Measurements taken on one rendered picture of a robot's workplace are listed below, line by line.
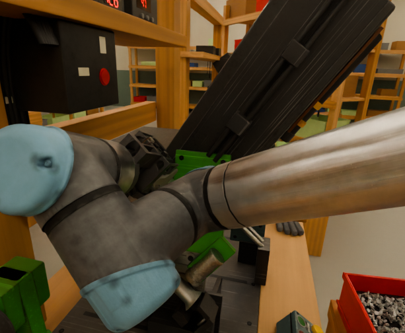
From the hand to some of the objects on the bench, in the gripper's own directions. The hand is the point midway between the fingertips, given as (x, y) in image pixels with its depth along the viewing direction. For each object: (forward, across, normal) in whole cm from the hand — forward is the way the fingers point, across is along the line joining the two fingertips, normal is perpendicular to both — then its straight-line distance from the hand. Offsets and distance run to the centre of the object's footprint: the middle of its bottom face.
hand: (154, 178), depth 56 cm
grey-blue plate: (+31, -30, +5) cm, 43 cm away
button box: (+6, -48, +6) cm, 49 cm away
